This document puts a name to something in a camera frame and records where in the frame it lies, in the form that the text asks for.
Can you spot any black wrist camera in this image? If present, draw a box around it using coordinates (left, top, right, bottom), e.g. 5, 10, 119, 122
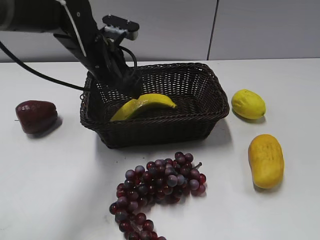
101, 14, 140, 41

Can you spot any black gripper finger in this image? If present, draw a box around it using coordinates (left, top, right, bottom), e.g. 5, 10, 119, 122
117, 72, 142, 98

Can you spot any dark woven wicker basket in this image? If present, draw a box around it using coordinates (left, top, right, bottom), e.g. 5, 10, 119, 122
80, 62, 230, 149

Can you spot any dark red wax apple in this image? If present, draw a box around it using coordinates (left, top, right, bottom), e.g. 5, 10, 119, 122
15, 100, 58, 135

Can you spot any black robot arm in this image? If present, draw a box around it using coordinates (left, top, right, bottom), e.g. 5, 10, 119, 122
0, 0, 142, 99

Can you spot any orange yellow mango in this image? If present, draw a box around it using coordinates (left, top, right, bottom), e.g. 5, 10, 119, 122
248, 134, 285, 189

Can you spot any black cable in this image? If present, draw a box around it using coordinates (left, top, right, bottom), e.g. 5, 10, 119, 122
0, 41, 92, 92

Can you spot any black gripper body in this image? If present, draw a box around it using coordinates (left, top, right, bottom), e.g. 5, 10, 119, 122
53, 0, 130, 87

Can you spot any yellow lemon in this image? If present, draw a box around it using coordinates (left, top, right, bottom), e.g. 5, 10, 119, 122
231, 89, 266, 120

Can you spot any yellow banana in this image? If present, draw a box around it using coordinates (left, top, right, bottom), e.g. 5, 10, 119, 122
110, 93, 177, 122

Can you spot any purple red grape bunch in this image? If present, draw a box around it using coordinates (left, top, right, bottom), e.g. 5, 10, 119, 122
109, 151, 207, 240

